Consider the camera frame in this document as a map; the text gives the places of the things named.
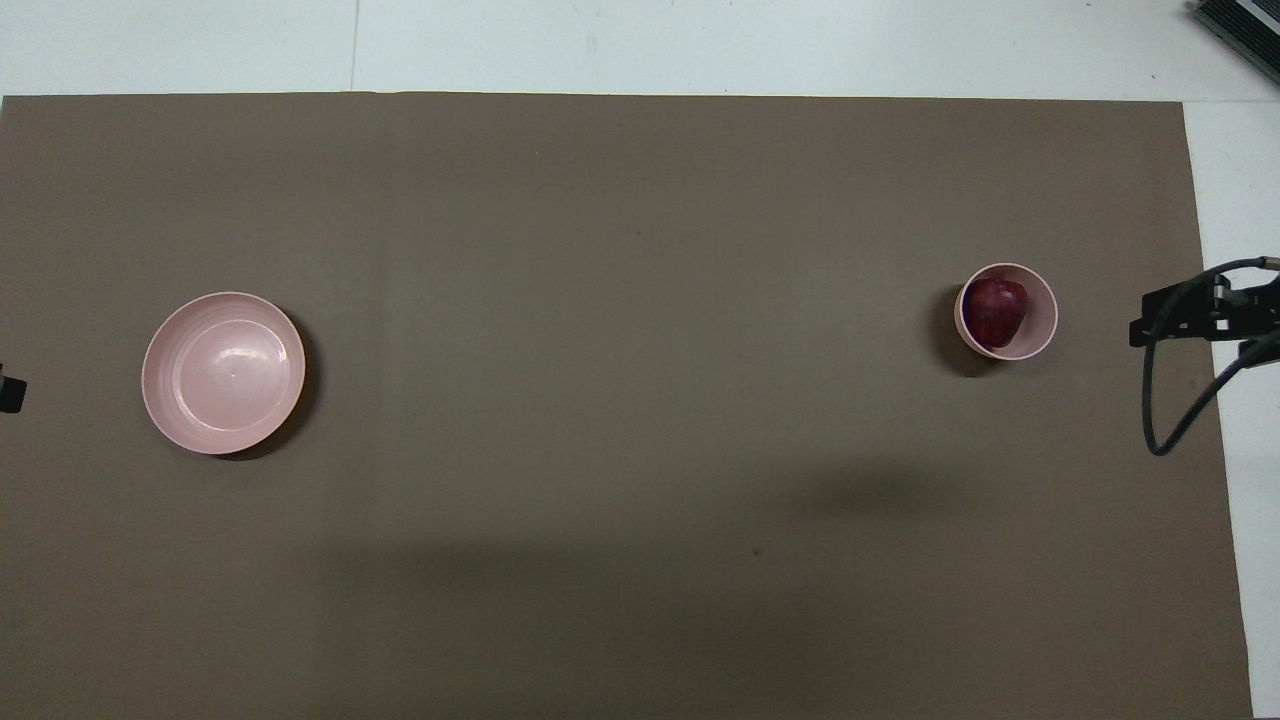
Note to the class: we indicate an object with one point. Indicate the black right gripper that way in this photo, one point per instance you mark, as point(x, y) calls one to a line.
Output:
point(1250, 305)

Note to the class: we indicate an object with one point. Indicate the red apple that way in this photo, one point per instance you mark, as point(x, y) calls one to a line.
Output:
point(995, 312)

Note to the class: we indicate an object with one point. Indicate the pink bowl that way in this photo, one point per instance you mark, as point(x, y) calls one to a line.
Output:
point(1040, 320)

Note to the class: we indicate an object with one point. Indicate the pink plate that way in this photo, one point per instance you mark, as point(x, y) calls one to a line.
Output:
point(223, 372)

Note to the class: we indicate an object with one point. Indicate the dark ribbed equipment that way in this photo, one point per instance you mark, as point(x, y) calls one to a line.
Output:
point(1250, 30)

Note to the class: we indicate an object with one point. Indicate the brown table mat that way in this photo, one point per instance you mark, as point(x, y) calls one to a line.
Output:
point(620, 400)

